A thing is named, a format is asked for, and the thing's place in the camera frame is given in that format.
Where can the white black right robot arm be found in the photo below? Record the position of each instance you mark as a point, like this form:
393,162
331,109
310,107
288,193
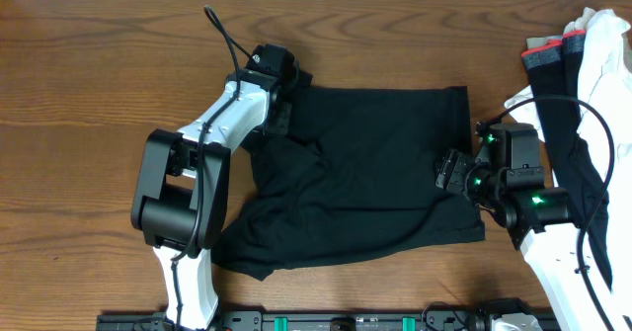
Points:
506,178

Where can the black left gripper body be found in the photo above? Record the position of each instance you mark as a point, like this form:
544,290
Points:
280,122

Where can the white crumpled garment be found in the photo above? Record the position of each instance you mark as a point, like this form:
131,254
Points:
604,97

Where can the black t-shirt white logo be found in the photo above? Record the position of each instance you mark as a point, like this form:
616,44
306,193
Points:
353,179

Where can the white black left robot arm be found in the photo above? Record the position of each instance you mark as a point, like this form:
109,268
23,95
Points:
180,200

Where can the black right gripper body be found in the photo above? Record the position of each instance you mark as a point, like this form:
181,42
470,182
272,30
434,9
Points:
456,167

